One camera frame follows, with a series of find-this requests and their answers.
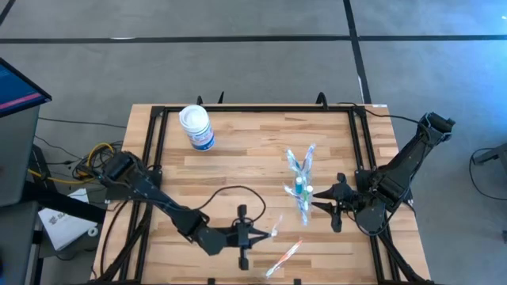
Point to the clear acrylic organizer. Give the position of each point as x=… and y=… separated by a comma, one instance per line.
x=313, y=198

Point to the orange yellow toothbrush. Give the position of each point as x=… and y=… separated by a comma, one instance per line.
x=277, y=226

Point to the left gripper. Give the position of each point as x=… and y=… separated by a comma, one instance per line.
x=242, y=237

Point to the blue screen monitor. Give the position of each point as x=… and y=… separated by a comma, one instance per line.
x=16, y=91

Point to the dark grey desk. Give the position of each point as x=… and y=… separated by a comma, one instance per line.
x=16, y=245

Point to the grey stand leg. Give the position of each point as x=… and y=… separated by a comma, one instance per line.
x=495, y=154

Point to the black desk leg frame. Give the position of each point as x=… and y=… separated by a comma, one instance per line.
x=59, y=202

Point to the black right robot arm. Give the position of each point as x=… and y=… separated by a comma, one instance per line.
x=408, y=166

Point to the white paper box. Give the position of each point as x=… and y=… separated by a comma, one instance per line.
x=63, y=225

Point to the green toothbrush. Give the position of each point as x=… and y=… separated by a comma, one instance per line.
x=304, y=215

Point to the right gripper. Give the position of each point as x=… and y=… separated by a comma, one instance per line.
x=344, y=198

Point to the black aluminium table frame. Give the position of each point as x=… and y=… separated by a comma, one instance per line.
x=257, y=108

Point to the white disinfecting wipes canister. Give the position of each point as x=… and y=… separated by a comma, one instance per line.
x=194, y=118

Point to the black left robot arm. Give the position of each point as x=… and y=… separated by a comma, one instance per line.
x=158, y=194

